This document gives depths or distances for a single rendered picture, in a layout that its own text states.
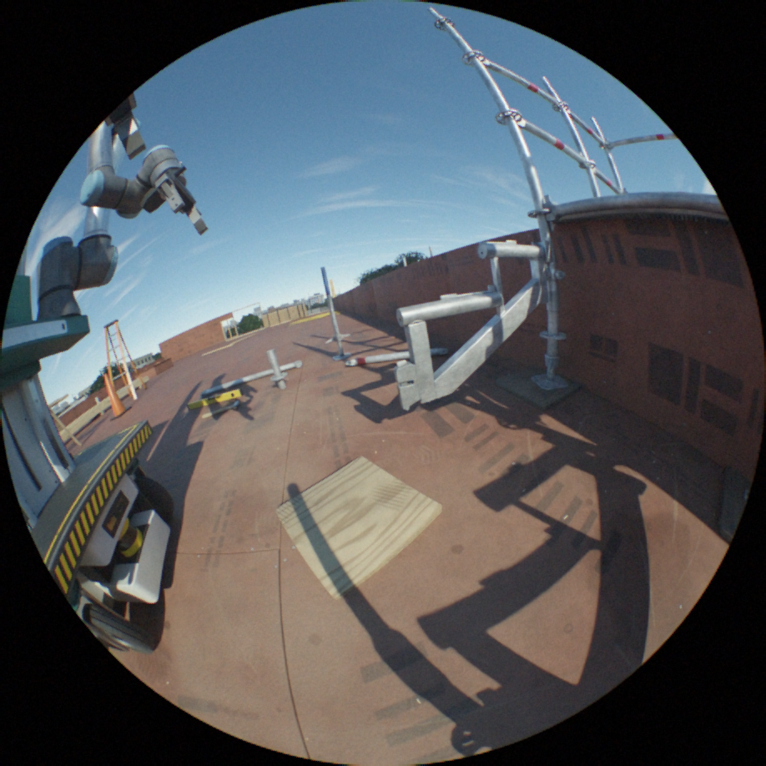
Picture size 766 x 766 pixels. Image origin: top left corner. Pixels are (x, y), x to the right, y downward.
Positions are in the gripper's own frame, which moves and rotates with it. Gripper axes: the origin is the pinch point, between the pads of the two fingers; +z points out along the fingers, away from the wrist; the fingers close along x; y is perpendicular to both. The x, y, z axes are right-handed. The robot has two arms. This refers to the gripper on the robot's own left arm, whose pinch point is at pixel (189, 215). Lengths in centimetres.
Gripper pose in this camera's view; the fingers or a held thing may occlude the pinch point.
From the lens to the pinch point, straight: 62.9
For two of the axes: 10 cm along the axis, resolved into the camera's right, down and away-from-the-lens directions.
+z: 5.7, 7.5, 3.3
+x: -2.8, -2.1, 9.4
